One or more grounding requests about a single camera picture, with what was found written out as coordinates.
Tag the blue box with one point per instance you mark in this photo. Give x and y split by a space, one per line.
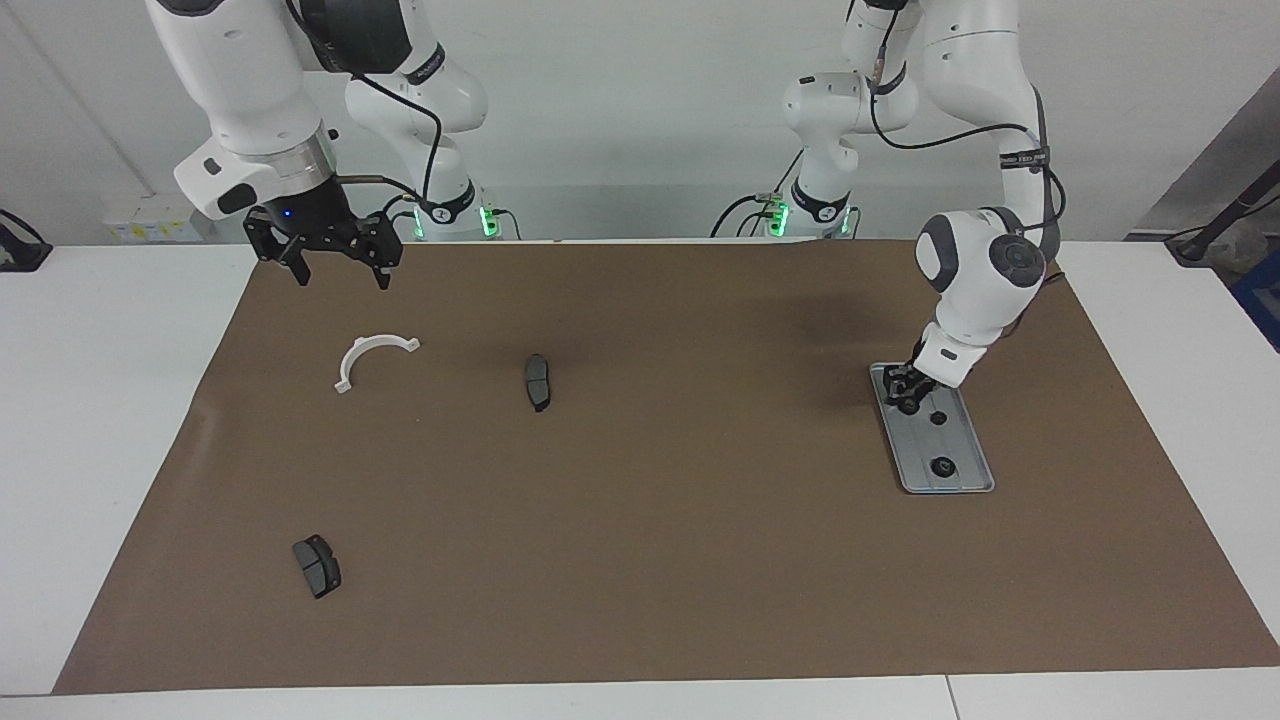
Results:
1265 300

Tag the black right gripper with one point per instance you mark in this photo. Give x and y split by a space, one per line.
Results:
325 235

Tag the brown table mat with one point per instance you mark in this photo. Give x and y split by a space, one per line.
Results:
650 550

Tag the black stand pole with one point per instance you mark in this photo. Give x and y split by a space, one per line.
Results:
1225 215

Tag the stacked grey brake pads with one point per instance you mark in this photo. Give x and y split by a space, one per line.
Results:
317 566

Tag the large black bearing gear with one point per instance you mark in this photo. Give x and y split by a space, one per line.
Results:
906 406
942 466

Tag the single grey brake pad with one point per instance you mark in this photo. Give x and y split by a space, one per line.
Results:
538 382

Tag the white wall socket box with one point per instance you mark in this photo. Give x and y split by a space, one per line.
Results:
140 228

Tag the silver metal tray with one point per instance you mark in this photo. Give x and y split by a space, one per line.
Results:
965 450

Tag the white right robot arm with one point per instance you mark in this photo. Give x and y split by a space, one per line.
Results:
240 80

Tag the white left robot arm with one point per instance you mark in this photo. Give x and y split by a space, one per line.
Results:
980 270

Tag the white curved plastic bracket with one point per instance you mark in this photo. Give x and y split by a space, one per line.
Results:
352 358

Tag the black clamp mount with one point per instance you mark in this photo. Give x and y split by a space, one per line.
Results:
20 255

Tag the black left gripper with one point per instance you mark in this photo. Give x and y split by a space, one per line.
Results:
915 375

